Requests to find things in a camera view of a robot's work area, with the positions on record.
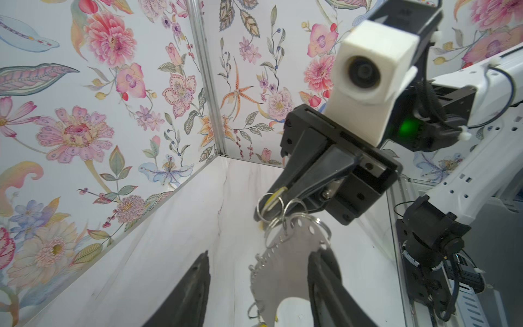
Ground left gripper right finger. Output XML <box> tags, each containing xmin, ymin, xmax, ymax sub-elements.
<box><xmin>307</xmin><ymin>249</ymin><xmax>376</xmax><ymax>327</ymax></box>

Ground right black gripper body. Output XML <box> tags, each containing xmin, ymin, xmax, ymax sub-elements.
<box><xmin>281</xmin><ymin>104</ymin><xmax>403</xmax><ymax>226</ymax></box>

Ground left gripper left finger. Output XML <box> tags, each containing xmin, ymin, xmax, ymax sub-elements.
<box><xmin>144</xmin><ymin>252</ymin><xmax>211</xmax><ymax>327</ymax></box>

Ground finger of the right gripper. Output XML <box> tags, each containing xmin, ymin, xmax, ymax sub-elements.
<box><xmin>266</xmin><ymin>128</ymin><xmax>331</xmax><ymax>219</ymax></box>
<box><xmin>281</xmin><ymin>145</ymin><xmax>362</xmax><ymax>213</ymax></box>

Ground steel key holder plate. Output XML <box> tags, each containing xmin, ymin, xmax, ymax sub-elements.
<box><xmin>249</xmin><ymin>213</ymin><xmax>332</xmax><ymax>326</ymax></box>

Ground large yellow key tag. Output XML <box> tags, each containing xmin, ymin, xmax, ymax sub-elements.
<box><xmin>254</xmin><ymin>187</ymin><xmax>288</xmax><ymax>231</ymax></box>

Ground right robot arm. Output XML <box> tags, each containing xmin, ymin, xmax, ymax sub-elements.
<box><xmin>250</xmin><ymin>1</ymin><xmax>522</xmax><ymax>326</ymax></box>

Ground left corner aluminium profile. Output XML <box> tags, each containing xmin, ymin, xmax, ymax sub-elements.
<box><xmin>187</xmin><ymin>0</ymin><xmax>226</xmax><ymax>156</ymax></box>

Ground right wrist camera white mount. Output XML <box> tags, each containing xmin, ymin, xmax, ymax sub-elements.
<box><xmin>324</xmin><ymin>20</ymin><xmax>419</xmax><ymax>147</ymax></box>

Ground right thin black cable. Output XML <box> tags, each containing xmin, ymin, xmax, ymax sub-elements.
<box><xmin>391</xmin><ymin>65</ymin><xmax>516</xmax><ymax>217</ymax></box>

